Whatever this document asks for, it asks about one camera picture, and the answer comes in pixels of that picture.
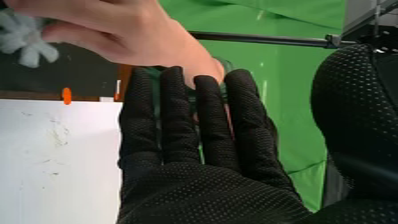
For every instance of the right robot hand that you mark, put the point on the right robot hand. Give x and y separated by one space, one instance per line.
200 186

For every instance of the dark mat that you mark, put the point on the dark mat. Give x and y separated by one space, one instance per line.
76 76

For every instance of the person's hand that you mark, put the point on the person's hand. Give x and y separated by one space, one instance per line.
117 30

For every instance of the white sheet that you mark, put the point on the white sheet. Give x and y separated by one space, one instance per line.
58 166

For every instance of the black pole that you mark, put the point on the black pole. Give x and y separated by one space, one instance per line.
266 39

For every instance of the pale grey flower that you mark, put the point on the pale grey flower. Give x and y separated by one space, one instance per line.
26 40

